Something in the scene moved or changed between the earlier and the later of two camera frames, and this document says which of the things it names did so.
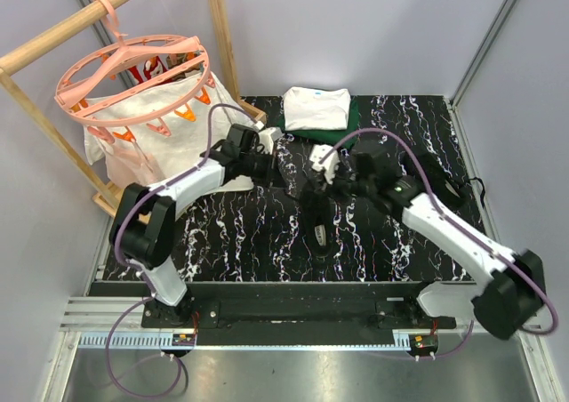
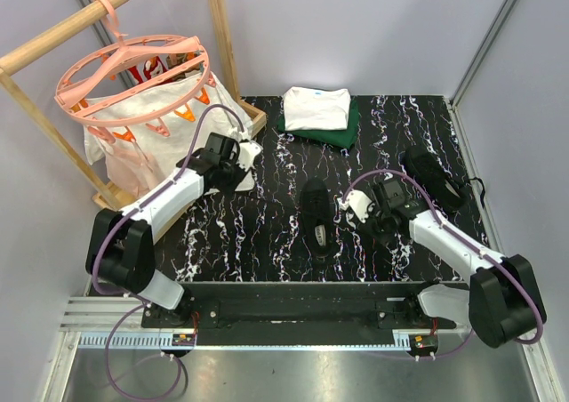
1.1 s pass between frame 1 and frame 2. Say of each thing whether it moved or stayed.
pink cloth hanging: stayed
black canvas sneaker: stayed
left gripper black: moved
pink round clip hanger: stayed
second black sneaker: stayed
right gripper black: moved
